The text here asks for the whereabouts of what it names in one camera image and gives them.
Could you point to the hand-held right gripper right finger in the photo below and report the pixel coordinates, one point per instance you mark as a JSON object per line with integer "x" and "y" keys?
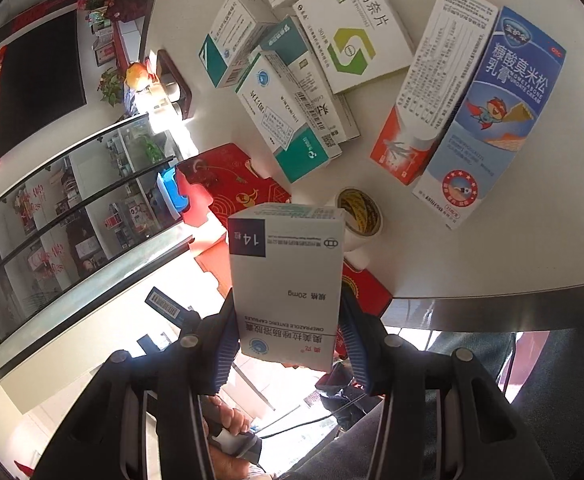
{"x": 359, "y": 355}

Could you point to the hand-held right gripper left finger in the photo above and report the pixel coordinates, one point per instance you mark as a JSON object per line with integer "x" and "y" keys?
{"x": 226, "y": 355}

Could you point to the torn white medicine box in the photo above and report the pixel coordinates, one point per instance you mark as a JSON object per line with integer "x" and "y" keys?
{"x": 287, "y": 270}

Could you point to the tape roll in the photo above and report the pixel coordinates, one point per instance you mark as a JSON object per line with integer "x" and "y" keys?
{"x": 359, "y": 210}

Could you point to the red cardboard box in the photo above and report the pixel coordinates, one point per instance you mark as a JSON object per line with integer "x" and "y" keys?
{"x": 231, "y": 185}

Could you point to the white red ointment box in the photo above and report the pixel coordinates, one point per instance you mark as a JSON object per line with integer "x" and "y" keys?
{"x": 432, "y": 85}

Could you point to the light blue cartoon ointment box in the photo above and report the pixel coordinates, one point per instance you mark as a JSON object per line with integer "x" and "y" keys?
{"x": 497, "y": 110}

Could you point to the white dark teal medicine box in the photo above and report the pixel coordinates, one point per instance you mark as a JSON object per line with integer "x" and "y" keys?
{"x": 237, "y": 35}

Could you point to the person's left hand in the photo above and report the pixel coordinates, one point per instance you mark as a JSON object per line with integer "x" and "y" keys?
{"x": 224, "y": 412}

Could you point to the dark cloth bag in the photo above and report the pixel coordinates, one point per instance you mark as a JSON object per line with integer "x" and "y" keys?
{"x": 339, "y": 380}

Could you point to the black bar with barcode label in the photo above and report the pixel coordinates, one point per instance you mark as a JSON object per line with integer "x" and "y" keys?
{"x": 166, "y": 307}

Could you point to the person's dark trousers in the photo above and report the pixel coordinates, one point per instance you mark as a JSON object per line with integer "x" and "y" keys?
{"x": 477, "y": 355}

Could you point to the blue plastic stool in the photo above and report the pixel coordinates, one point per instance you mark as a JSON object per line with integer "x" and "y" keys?
{"x": 171, "y": 192}

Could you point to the glass display cabinet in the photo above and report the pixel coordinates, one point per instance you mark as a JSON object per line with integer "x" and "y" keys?
{"x": 71, "y": 210}

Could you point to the white box with teal end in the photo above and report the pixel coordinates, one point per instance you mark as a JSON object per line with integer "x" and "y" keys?
{"x": 282, "y": 110}

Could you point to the dark wooden tray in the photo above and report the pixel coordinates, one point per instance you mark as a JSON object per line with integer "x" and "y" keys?
{"x": 174, "y": 90}

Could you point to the green potted plant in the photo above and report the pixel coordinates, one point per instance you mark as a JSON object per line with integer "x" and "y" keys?
{"x": 110, "y": 85}

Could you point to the orange yellow fruit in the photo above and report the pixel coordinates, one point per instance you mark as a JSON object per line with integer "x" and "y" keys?
{"x": 136, "y": 74}

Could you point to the white box with green logo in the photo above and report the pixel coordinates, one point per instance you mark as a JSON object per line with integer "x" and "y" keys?
{"x": 352, "y": 35}

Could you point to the light teal medicine box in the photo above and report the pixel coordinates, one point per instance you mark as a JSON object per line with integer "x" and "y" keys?
{"x": 284, "y": 35}

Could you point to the black television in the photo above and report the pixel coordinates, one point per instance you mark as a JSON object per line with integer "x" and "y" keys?
{"x": 36, "y": 85}

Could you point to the dark red bag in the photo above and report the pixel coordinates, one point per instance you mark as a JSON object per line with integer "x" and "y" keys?
{"x": 127, "y": 5}

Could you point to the red photo frame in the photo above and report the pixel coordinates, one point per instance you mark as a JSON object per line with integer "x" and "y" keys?
{"x": 102, "y": 52}

